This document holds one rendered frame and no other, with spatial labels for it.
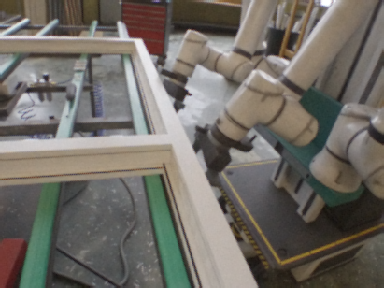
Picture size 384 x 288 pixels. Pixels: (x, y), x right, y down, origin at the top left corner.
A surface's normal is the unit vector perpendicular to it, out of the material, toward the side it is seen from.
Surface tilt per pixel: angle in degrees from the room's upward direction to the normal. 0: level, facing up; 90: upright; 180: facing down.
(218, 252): 0
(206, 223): 0
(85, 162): 90
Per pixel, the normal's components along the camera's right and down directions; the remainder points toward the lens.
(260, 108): -0.08, 0.54
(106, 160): 0.27, 0.56
